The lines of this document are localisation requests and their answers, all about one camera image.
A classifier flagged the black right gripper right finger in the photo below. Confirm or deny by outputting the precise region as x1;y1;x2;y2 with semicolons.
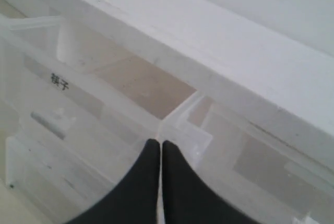
162;140;257;223

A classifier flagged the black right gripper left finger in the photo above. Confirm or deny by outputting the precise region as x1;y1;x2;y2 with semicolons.
69;139;160;223

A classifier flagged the clear drawer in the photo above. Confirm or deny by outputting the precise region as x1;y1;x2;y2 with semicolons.
1;17;200;223
159;92;333;223

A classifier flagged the white translucent drawer cabinet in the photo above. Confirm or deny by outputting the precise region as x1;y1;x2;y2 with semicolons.
1;0;333;222

